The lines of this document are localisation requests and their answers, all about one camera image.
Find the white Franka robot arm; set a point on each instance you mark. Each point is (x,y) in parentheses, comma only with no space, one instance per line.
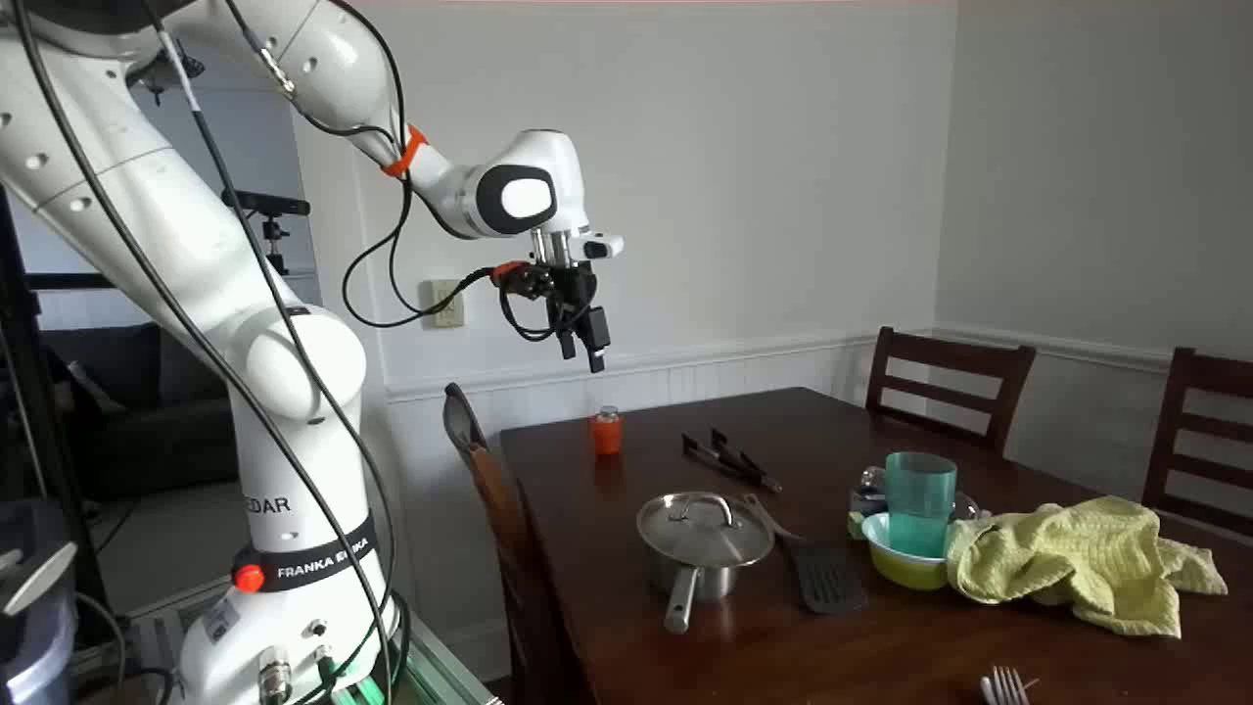
(158,237)

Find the silver fork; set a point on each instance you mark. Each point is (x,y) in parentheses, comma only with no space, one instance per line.
(997,686)
(1023,689)

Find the silver pot lid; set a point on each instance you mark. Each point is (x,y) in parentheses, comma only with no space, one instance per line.
(705,527)

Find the black tripod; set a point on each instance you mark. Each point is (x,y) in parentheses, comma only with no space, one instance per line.
(273,218)

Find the dark wooden chair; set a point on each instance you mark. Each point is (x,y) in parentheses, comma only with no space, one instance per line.
(950,352)
(1206,376)
(504,522)

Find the yellow cloth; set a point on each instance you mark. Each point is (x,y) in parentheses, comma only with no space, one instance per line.
(1081,560)

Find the teal plastic cup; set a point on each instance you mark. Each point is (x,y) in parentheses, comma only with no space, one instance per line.
(916,502)

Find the black tongs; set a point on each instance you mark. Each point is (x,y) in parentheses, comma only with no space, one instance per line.
(730,459)

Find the white wall outlet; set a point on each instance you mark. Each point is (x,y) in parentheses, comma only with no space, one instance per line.
(444,303)

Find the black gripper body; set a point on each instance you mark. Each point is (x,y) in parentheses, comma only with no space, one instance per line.
(566,290)

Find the small glass container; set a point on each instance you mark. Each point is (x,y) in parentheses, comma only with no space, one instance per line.
(868,496)

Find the dark sofa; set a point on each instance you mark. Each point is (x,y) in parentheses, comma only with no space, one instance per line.
(142,417)

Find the small orange bottle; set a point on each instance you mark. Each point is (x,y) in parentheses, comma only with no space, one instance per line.
(604,432)

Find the green bowl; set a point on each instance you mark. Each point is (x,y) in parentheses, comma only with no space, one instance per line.
(900,560)

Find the black spatula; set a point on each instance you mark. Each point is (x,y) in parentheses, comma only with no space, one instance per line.
(823,572)

